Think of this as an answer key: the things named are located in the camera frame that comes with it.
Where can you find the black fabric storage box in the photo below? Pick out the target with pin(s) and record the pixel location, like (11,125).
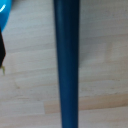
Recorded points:
(2,50)

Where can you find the blue plastic bowl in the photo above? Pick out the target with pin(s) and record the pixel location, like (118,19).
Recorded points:
(4,10)

